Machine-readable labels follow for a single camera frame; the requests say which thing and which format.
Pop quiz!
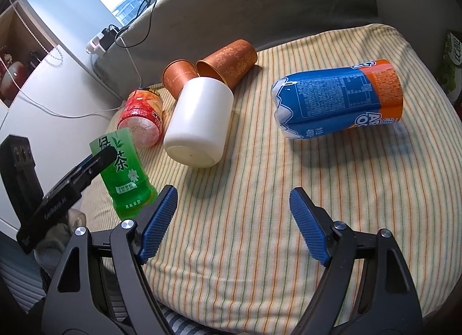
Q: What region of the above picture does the white cabinet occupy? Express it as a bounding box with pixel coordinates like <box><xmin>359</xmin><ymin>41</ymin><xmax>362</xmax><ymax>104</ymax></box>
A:
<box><xmin>1</xmin><ymin>46</ymin><xmax>122</xmax><ymax>191</ymax></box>

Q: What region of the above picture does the white power strip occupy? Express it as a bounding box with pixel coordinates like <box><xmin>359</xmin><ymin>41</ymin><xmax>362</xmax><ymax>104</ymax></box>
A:
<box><xmin>86</xmin><ymin>32</ymin><xmax>106</xmax><ymax>57</ymax></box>

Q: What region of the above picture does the bead curtain chain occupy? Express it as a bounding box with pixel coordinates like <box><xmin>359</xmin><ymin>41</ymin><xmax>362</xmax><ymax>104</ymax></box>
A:
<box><xmin>10</xmin><ymin>0</ymin><xmax>65</xmax><ymax>68</ymax></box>

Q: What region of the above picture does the white cable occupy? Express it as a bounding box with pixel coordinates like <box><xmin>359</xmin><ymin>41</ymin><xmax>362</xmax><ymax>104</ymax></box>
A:
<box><xmin>0</xmin><ymin>35</ymin><xmax>144</xmax><ymax>120</ymax></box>

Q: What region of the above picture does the black cable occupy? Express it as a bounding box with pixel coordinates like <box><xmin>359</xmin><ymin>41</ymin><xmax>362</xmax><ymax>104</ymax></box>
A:
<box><xmin>108</xmin><ymin>0</ymin><xmax>189</xmax><ymax>49</ymax></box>

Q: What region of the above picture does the blue orange bottle cup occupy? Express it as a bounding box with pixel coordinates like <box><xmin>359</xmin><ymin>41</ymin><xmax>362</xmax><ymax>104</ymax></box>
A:
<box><xmin>271</xmin><ymin>59</ymin><xmax>403</xmax><ymax>139</ymax></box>

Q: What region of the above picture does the white plastic cup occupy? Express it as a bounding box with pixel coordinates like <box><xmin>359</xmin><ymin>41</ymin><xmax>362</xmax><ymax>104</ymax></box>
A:
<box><xmin>164</xmin><ymin>77</ymin><xmax>234</xmax><ymax>168</ymax></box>

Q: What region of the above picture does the red white vase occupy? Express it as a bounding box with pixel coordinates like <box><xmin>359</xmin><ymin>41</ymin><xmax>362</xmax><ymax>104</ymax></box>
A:
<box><xmin>1</xmin><ymin>53</ymin><xmax>27</xmax><ymax>101</ymax></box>

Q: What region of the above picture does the grey sofa backrest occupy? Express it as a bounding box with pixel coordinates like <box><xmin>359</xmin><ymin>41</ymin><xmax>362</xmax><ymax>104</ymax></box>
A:
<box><xmin>94</xmin><ymin>0</ymin><xmax>378</xmax><ymax>97</ymax></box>

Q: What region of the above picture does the green paper shopping bag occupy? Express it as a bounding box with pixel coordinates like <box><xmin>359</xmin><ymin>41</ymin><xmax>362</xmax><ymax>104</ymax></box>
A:
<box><xmin>436</xmin><ymin>30</ymin><xmax>461</xmax><ymax>106</ymax></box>

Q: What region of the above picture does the red plastic jar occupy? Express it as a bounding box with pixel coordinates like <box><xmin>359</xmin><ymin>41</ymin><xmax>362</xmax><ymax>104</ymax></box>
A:
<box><xmin>117</xmin><ymin>86</ymin><xmax>164</xmax><ymax>149</ymax></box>

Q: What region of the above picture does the green tea bottle cup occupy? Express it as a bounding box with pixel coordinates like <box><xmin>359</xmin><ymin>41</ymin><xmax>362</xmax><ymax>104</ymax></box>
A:
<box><xmin>89</xmin><ymin>128</ymin><xmax>157</xmax><ymax>220</ymax></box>

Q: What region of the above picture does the copper cup near jar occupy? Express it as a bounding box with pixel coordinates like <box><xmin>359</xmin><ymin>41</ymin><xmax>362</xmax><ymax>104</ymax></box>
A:
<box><xmin>161</xmin><ymin>59</ymin><xmax>199</xmax><ymax>100</ymax></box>

